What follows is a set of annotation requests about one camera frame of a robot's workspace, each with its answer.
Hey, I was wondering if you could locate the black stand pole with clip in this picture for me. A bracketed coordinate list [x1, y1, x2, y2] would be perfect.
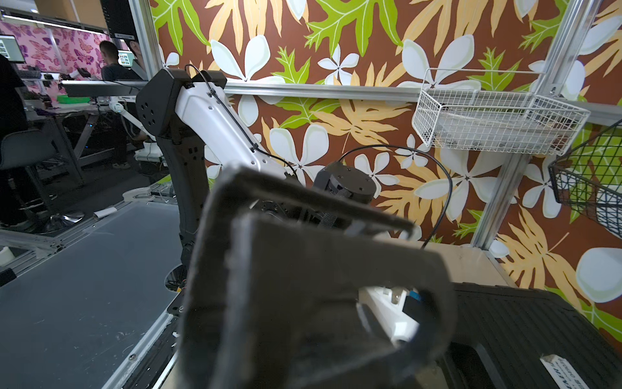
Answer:
[176, 166, 458, 388]

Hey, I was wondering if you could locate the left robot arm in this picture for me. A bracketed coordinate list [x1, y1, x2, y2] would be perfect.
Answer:
[136, 68, 375, 292]

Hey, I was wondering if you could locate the person in background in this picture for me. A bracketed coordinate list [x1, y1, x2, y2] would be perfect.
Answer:
[99, 41, 140, 81]

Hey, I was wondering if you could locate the black plastic tool case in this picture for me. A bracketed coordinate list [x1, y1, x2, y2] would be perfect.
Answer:
[439, 284, 621, 388]

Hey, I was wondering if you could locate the grey office chair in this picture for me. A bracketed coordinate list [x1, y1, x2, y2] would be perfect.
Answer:
[1, 130, 85, 234]

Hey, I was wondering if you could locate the background computer monitor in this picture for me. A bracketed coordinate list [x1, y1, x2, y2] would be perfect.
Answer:
[0, 35, 25, 64]

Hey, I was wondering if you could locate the white wire basket left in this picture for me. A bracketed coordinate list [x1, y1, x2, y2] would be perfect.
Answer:
[411, 68, 591, 156]

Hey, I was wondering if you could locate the black wire basket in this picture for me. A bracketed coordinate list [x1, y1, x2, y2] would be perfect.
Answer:
[547, 121, 621, 238]

